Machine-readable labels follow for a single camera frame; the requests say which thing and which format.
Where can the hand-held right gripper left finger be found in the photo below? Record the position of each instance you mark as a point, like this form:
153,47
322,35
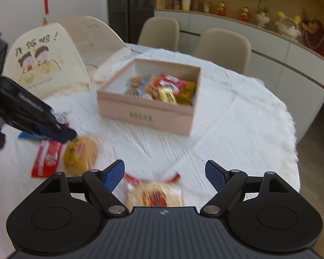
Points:
114,176

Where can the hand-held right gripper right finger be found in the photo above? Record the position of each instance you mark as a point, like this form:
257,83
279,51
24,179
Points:
215,176

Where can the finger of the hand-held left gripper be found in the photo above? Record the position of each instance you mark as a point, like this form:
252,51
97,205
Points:
29,136
60,135

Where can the round yellow cracker packet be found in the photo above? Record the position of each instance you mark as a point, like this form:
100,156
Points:
79,155

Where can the red snack packet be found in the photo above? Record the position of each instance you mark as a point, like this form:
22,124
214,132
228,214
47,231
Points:
46,160

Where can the round red-label rice cracker packet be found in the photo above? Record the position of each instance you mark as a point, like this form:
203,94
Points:
154,195

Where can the pink cardboard box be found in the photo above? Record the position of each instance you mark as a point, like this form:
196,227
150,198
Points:
140,113

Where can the pile of mixed snack packets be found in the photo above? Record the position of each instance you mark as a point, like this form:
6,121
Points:
167,90

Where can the white knitted tablecloth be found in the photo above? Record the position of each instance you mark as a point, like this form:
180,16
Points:
232,129

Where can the cream cartoon-print food cover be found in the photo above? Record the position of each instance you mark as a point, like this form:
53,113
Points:
51,59

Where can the beige dining chair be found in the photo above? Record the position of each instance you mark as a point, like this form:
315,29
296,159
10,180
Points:
224,50
159,32

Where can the white sideboard cabinet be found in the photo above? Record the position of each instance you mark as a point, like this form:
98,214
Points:
286,67

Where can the dark glass cabinet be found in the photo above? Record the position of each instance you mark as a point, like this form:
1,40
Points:
131,8

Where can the red figurine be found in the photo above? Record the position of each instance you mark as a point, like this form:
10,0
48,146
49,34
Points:
221,8
245,14

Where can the white figurine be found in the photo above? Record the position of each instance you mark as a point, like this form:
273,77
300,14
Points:
263,17

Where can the white round toy yellow ears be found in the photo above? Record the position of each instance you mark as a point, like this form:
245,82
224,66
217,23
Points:
287,26

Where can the brown plush toy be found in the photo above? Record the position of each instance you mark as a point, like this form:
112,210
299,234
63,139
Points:
314,36

